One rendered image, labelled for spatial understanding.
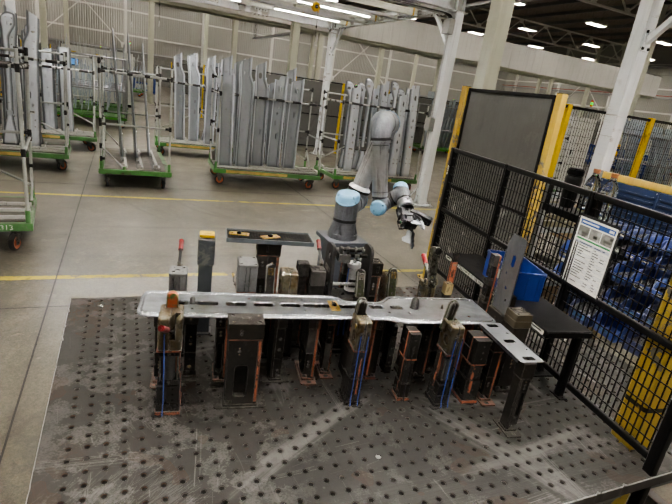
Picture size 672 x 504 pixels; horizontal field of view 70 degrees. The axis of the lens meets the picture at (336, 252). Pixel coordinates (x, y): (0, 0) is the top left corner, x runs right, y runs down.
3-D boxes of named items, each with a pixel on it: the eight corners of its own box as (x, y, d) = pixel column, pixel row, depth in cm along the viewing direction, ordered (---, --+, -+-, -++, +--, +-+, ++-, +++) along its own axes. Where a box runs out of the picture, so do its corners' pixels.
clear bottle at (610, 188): (599, 221, 200) (615, 174, 193) (588, 217, 205) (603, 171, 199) (612, 222, 201) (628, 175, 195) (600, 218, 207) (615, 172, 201)
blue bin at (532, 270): (505, 298, 212) (512, 271, 208) (480, 273, 241) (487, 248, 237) (540, 302, 214) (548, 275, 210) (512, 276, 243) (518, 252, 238)
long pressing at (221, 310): (133, 320, 158) (133, 316, 157) (143, 292, 178) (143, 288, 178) (499, 325, 195) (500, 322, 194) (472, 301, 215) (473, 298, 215)
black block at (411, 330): (395, 405, 183) (409, 337, 173) (386, 388, 192) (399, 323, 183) (414, 404, 185) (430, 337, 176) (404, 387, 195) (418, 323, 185)
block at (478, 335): (458, 405, 188) (475, 342, 179) (446, 388, 198) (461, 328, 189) (480, 404, 190) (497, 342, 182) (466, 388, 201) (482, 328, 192)
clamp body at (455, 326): (430, 410, 183) (450, 329, 171) (418, 392, 193) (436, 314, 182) (452, 410, 185) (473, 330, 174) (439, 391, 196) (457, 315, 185)
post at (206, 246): (192, 335, 210) (197, 239, 196) (193, 326, 217) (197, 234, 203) (210, 335, 212) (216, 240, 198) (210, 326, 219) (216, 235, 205)
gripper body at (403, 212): (398, 231, 230) (394, 212, 237) (415, 232, 232) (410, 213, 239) (404, 220, 224) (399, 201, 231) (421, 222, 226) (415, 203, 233)
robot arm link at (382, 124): (390, 110, 214) (388, 217, 228) (395, 110, 224) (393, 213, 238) (365, 110, 218) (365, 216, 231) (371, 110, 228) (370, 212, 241)
